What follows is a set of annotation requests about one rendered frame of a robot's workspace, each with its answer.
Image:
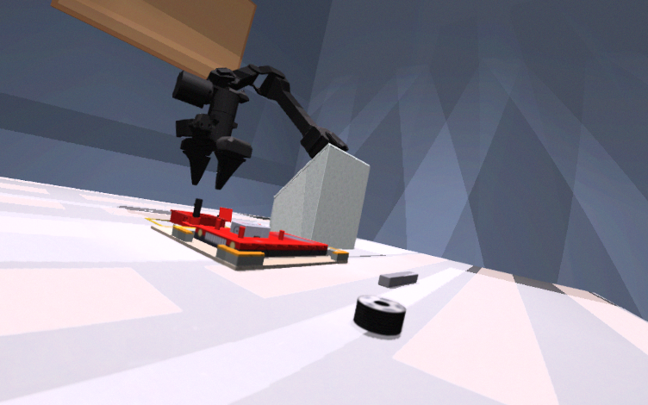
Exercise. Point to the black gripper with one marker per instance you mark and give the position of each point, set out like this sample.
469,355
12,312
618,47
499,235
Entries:
229,150

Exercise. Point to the black toy tyre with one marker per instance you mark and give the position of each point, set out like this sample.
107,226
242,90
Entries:
379,315

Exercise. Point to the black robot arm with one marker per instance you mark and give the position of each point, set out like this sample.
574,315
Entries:
220,91

